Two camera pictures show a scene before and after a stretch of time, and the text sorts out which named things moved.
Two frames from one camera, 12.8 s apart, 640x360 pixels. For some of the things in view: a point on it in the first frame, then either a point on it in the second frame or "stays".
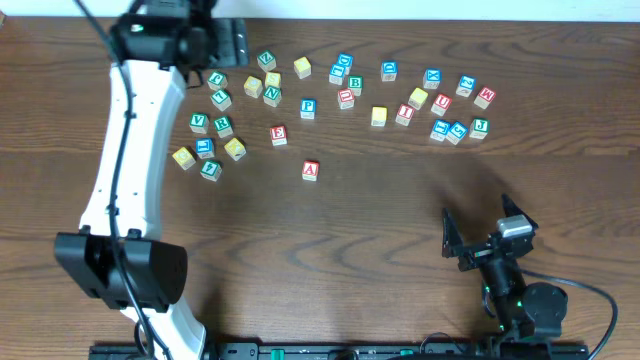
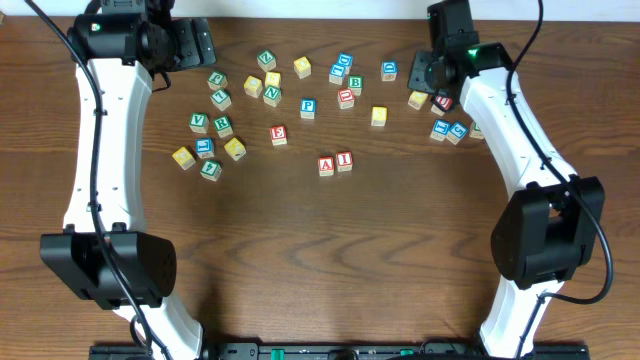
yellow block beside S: x=253 y=86 stays
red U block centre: x=346 y=98 stays
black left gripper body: x=232 y=50 → x=183 y=49
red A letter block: x=310 y=170 → x=326 y=166
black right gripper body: x=475 y=258 → x=418 y=79
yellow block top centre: x=302 y=67 stays
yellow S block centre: x=379 y=116 stays
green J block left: x=217 y=80 stays
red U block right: x=442 y=102 stays
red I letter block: x=405 y=114 → x=344 y=161
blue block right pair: x=456 y=132 stays
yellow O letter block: x=417 y=98 stays
